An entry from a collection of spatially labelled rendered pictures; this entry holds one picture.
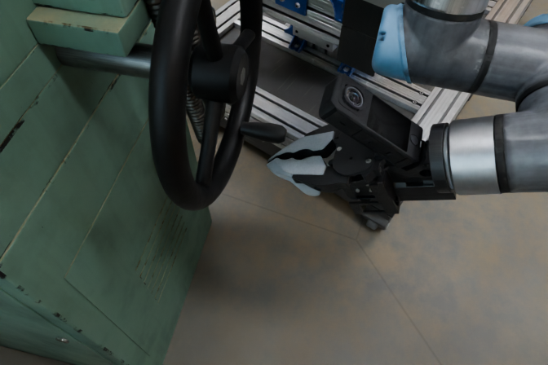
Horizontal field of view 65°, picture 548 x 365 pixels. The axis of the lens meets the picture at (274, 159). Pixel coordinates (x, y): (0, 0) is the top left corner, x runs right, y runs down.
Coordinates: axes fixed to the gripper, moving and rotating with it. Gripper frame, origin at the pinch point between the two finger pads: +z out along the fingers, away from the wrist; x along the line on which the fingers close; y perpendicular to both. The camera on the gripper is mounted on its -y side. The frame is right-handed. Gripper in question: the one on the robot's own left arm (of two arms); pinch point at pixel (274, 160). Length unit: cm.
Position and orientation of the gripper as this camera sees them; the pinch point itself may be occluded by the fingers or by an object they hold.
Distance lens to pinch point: 52.6
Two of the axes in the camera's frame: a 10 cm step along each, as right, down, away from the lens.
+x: 2.8, -8.0, 5.4
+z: -8.4, 0.7, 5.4
